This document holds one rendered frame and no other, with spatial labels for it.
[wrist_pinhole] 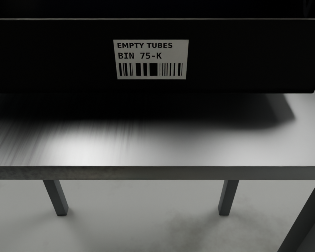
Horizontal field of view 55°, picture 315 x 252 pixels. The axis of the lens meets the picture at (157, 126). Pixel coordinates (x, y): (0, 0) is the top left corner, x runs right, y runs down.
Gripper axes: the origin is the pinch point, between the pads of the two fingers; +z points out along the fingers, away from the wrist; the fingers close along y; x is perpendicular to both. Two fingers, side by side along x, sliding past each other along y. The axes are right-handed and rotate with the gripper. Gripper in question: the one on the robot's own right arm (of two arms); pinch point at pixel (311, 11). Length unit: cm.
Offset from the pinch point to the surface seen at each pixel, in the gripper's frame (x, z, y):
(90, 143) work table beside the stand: 14.7, 12.3, 31.9
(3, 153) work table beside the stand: 16.6, 12.2, 43.2
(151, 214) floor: -23, 92, 26
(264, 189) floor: -36, 93, -24
